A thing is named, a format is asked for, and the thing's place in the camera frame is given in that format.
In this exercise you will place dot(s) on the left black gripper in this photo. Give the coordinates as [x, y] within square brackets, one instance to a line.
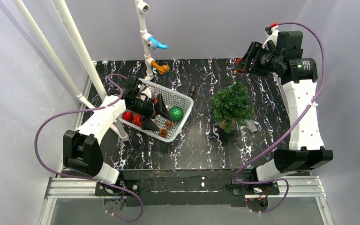
[154, 109]

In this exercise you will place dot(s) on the red shiny ornament ball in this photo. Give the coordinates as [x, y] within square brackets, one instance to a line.
[128, 116]

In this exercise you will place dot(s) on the white plastic basket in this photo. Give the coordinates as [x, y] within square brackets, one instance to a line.
[173, 105]

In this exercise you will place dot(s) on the blue pipe valve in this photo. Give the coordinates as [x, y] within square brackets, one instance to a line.
[154, 44]

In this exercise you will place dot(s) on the black cylindrical marker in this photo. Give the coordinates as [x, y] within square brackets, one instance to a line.
[192, 91]

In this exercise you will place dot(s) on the brown pine cone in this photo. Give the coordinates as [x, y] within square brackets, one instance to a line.
[163, 133]

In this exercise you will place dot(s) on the white pvc pipe stand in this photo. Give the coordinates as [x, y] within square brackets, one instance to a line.
[141, 9]

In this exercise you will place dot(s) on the thick white diagonal pole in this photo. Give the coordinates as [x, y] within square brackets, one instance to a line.
[79, 45]

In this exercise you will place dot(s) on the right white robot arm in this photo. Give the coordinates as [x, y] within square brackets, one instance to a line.
[281, 55]

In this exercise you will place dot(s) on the small green christmas tree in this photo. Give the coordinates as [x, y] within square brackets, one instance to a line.
[232, 105]

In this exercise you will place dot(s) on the orange pipe valve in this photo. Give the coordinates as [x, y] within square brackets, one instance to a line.
[160, 68]

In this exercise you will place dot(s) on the frosted pine cone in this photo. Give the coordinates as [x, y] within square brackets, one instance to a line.
[169, 124]

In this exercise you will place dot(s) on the aluminium frame rail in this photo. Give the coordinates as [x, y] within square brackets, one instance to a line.
[65, 196]

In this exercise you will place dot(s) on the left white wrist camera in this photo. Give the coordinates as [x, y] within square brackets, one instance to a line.
[146, 91]

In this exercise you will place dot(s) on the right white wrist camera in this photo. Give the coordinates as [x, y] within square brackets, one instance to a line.
[272, 36]

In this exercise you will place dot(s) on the green glitter ornament ball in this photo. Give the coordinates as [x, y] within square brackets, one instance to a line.
[176, 113]

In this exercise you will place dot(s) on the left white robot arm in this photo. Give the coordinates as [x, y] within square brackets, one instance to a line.
[81, 148]

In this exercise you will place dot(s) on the thin white diagonal pole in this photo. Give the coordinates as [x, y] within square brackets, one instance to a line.
[35, 27]

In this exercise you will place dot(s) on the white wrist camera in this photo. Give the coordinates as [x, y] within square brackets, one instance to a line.
[146, 91]
[272, 36]

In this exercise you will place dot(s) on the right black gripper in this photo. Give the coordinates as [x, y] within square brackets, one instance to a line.
[252, 58]

